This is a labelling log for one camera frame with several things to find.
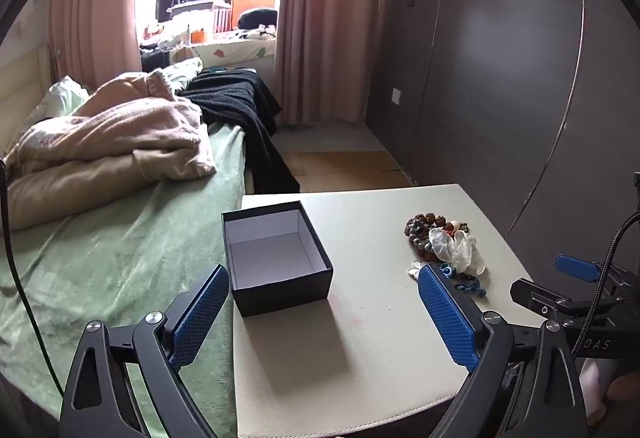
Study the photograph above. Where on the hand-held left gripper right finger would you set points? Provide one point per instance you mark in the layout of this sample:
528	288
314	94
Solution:
447	318

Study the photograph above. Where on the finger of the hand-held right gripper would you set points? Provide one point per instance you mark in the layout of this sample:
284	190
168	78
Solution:
540	299
577	266

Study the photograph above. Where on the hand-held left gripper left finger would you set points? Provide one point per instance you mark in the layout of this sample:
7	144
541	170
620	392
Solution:
200	318

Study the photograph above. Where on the small white earring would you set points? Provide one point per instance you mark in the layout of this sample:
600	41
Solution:
415	270

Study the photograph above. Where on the black cardboard box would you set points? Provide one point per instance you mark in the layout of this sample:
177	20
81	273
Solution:
280	288

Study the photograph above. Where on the person's right hand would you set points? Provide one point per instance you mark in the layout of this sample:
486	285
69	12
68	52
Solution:
597	385

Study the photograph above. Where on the green bed sheet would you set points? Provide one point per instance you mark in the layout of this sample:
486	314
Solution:
130	248

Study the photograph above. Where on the flat brown cardboard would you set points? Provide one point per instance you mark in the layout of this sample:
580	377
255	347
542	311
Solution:
345	170

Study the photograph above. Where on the beige blanket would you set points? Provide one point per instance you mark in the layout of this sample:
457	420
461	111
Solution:
115	138

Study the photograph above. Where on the dark grey wardrobe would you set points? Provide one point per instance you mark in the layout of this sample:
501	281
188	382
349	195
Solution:
500	83

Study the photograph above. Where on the black knitted blanket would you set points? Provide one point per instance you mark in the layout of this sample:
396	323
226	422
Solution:
235	103

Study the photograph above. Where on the white pillow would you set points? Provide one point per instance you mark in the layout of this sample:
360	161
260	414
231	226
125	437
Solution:
65	95

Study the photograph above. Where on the leaf print windowsill cushion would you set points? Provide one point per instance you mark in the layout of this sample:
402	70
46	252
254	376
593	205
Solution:
235	49

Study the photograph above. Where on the orange cup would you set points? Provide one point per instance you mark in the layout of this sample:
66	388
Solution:
200	36

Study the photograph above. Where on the white rack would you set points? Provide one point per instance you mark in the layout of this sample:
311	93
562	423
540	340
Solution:
200	13

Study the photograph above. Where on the black bag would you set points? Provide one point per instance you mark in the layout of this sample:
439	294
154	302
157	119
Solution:
257	18

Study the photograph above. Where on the orange box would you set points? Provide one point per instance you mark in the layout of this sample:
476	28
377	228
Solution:
252	3

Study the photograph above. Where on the pink curtain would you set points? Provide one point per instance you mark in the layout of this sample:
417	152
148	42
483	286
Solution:
325	18
95	3

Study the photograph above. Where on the white wall outlet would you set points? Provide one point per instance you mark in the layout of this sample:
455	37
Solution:
395	95

